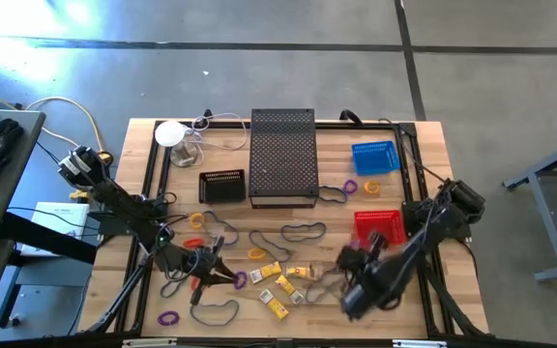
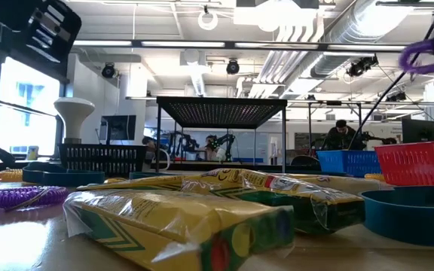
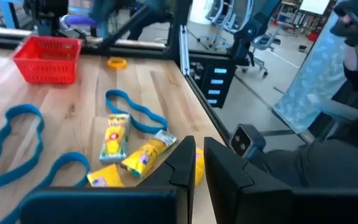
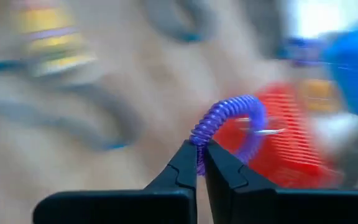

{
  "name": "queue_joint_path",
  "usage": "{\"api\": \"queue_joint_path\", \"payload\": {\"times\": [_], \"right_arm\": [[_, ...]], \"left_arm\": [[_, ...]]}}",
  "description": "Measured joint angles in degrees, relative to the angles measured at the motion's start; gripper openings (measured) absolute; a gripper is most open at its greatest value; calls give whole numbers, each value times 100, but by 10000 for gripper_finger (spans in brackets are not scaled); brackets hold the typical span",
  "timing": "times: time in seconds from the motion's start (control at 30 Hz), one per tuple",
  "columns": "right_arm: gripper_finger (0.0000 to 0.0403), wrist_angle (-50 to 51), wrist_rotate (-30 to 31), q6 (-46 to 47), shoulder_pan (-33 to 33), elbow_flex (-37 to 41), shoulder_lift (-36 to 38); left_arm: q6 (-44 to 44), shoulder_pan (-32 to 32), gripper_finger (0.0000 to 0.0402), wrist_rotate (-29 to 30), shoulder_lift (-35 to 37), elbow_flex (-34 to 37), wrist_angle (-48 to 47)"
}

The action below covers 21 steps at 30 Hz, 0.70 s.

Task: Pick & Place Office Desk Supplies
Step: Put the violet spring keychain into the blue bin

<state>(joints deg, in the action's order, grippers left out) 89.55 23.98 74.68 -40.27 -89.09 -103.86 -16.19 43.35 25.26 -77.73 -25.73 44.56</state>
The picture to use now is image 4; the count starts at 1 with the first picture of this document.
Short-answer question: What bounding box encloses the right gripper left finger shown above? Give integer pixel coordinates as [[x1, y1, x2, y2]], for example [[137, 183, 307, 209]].
[[32, 139, 198, 224]]

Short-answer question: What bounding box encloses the red plastic basket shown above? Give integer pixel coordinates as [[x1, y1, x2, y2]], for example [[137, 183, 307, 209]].
[[213, 81, 344, 190]]

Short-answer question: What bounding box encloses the blue plastic basket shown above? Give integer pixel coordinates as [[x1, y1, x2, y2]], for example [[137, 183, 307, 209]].
[[277, 18, 358, 121]]

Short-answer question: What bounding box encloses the purple coil wristband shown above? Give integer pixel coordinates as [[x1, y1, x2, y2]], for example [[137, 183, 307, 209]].
[[188, 94, 287, 177]]

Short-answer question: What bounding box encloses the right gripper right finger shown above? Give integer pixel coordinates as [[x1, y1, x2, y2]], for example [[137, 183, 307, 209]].
[[203, 139, 358, 224]]

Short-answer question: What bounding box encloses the grey rubber band loop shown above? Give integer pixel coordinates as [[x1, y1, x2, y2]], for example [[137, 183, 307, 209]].
[[144, 0, 217, 43]]

